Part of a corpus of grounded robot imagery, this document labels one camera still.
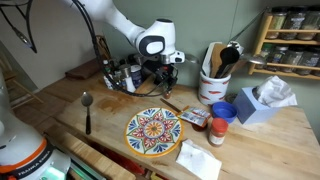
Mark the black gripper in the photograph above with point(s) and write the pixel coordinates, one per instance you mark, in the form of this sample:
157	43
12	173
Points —
163	73

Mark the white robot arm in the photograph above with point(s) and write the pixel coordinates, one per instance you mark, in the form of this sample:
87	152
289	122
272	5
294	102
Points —
25	154

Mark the wooden spice tray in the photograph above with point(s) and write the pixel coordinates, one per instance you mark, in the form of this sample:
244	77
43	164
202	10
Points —
115	80

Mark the red lid spice jar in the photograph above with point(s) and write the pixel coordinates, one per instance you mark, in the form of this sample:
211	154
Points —
219	127

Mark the steel pepper grinder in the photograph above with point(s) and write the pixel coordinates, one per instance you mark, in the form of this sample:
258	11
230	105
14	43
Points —
126	72

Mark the white utensil crock red peppers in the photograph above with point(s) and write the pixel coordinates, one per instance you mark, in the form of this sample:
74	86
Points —
212	90

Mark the red seasoning packet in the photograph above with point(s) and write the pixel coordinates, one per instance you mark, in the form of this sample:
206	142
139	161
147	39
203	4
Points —
195	116

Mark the colourful painted ceramic plate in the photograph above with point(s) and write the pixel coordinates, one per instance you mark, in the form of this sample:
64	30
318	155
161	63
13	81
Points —
153	132

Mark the blue plastic bowl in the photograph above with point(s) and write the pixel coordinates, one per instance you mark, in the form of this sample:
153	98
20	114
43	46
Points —
225	110

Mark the white paper napkin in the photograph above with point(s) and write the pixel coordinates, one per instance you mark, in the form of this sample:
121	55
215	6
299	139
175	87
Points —
199	161

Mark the blue tissue box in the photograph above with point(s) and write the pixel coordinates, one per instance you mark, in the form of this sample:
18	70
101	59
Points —
258	104

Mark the wooden butcher block table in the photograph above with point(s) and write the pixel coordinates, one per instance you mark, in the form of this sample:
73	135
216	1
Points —
283	148

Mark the slotted metal spoon black handle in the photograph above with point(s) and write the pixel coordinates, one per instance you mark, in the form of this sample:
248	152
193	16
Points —
86	101

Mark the wall wooden spice rack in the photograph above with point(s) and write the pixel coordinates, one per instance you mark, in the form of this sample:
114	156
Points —
261	39

